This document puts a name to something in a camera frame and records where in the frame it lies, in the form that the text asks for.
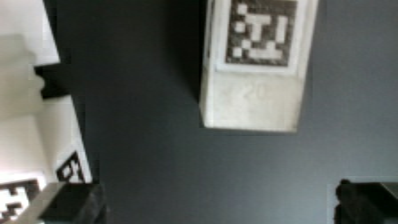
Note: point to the white table leg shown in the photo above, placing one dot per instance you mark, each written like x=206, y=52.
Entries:
x=254, y=63

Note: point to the white square tabletop part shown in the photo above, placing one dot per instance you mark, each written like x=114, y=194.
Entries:
x=41, y=148

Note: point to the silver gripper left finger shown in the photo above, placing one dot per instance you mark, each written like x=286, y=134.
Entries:
x=68, y=204

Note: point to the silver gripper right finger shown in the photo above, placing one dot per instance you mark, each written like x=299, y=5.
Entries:
x=366, y=203

